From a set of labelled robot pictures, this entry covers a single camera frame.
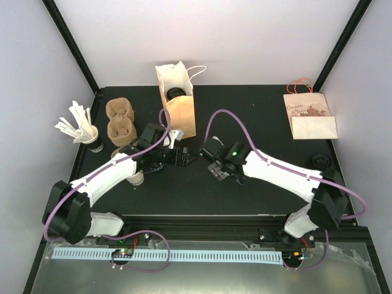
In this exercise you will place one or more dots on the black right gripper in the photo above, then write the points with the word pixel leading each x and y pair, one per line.
pixel 217 171

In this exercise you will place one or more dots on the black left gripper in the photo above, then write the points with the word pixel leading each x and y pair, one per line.
pixel 183 156

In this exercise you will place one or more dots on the black lid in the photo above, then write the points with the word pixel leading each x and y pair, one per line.
pixel 320 161
pixel 174 93

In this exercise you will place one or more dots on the brown paper takeout bag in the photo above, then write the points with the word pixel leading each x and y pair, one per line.
pixel 181 109

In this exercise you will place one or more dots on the stack of black cup lids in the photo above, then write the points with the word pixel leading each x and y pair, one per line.
pixel 154 167

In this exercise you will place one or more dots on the brown pulp cup carrier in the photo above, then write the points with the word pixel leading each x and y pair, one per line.
pixel 133 142

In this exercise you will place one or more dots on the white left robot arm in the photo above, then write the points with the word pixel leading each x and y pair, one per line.
pixel 68 213

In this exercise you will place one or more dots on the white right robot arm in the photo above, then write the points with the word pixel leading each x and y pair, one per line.
pixel 322 191

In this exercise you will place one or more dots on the white paper coffee cup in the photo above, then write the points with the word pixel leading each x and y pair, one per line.
pixel 136 179

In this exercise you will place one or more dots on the stack of pulp cup carriers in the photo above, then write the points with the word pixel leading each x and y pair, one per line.
pixel 120 129

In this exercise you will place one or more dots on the cup of white wrapped stirrers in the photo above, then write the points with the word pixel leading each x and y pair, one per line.
pixel 85 133

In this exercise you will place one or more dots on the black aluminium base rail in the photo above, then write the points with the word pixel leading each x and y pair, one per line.
pixel 263 230

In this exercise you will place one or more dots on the printed paper bag orange handles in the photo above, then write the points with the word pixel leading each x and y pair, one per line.
pixel 308 113

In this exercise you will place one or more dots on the light blue cable duct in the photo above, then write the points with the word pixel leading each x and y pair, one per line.
pixel 162 255

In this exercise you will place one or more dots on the black left frame post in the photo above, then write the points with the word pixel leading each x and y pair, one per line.
pixel 67 36

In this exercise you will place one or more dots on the black frame post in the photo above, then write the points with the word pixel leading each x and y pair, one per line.
pixel 67 36
pixel 341 43

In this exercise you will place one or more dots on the black right frame post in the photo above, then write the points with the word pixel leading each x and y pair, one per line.
pixel 341 43

